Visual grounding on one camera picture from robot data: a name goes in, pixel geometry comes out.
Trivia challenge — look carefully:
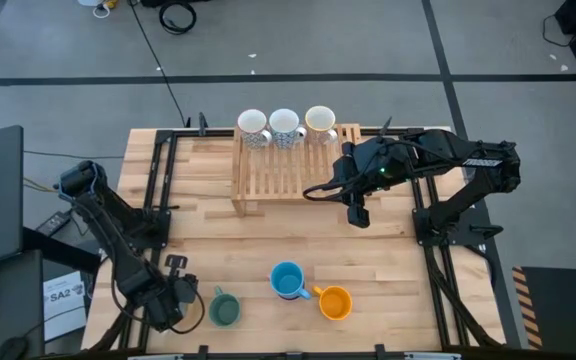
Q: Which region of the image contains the blue patterned white mug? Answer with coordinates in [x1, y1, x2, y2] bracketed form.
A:
[268, 108, 308, 150]

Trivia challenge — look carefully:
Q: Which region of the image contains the black computer mouse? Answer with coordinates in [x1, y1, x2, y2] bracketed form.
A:
[0, 335, 32, 360]

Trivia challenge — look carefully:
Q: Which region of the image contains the grey low desk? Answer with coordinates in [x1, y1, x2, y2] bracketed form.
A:
[0, 249, 45, 360]

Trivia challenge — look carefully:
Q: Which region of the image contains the hazard-striped black mat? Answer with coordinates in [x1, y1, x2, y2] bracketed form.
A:
[511, 265, 576, 352]

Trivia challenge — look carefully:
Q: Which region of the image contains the long black floor cable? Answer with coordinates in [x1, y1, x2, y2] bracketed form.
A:
[128, 0, 190, 127]

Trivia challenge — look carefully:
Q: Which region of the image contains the black aluminium table frame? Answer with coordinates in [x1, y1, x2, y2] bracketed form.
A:
[85, 127, 507, 354]

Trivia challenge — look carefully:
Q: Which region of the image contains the black power adapter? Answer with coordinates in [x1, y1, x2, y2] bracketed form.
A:
[35, 210, 73, 237]

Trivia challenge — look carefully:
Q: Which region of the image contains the orange-yellow faceted mug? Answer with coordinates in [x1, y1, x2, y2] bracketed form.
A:
[312, 284, 354, 322]

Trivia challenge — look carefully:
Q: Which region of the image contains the orange-rimmed patterned mug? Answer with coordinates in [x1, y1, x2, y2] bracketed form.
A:
[157, 304, 190, 335]

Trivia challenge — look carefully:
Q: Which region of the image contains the yellow-rimmed patterned mug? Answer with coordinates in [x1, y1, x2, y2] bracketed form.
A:
[304, 105, 340, 146]

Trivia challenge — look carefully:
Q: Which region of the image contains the blue faceted mug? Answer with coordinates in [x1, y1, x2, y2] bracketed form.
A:
[269, 260, 313, 302]

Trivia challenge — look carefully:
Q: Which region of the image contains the black-white patterned mug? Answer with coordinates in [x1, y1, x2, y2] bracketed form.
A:
[236, 108, 273, 150]

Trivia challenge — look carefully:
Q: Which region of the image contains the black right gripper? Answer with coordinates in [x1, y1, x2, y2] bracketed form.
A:
[332, 141, 395, 229]

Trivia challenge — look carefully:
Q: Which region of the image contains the white SA2 box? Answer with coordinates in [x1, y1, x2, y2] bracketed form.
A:
[42, 270, 88, 342]

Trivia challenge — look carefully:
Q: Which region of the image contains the coiled black cable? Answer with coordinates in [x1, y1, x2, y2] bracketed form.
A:
[158, 1, 198, 35]

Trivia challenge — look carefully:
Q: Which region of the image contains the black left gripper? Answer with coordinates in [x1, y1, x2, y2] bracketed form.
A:
[140, 254, 200, 332]

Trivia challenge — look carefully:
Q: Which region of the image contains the green faceted mug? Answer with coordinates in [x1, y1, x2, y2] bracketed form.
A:
[208, 285, 242, 329]

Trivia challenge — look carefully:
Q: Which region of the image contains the wooden slatted rack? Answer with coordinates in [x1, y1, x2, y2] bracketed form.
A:
[230, 123, 365, 219]

